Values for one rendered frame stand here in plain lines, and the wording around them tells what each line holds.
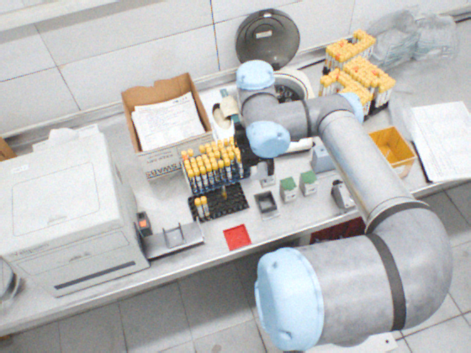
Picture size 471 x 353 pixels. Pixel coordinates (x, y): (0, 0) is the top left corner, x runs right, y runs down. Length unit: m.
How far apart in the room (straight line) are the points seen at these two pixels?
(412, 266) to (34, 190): 0.87
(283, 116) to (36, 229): 0.60
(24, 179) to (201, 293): 1.21
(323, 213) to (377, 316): 0.80
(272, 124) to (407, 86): 0.96
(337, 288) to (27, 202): 0.80
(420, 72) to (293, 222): 0.80
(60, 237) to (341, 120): 0.65
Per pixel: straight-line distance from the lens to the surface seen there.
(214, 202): 1.27
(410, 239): 0.52
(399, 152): 1.39
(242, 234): 1.23
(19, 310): 1.33
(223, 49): 1.53
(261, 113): 0.79
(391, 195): 0.60
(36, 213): 1.06
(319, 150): 1.28
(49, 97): 1.54
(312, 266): 0.48
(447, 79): 1.74
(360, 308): 0.48
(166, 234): 1.20
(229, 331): 2.04
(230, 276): 2.12
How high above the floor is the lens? 1.98
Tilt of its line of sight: 56 degrees down
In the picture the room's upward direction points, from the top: 8 degrees counter-clockwise
